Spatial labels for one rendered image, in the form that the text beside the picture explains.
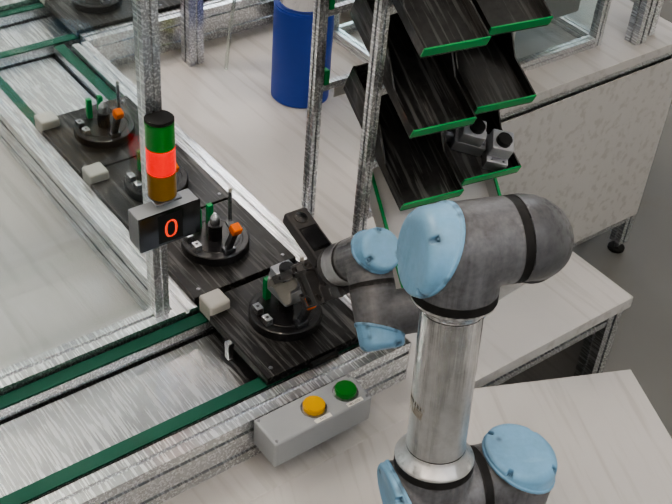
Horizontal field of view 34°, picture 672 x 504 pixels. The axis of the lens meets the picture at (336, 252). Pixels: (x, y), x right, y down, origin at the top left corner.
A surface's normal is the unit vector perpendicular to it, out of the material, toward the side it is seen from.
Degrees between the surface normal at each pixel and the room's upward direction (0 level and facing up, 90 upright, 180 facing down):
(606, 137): 90
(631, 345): 0
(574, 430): 0
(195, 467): 90
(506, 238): 46
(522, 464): 9
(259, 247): 0
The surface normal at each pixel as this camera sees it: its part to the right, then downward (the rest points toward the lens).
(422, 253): -0.93, 0.00
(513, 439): 0.22, -0.77
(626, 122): 0.59, 0.55
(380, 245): 0.46, -0.19
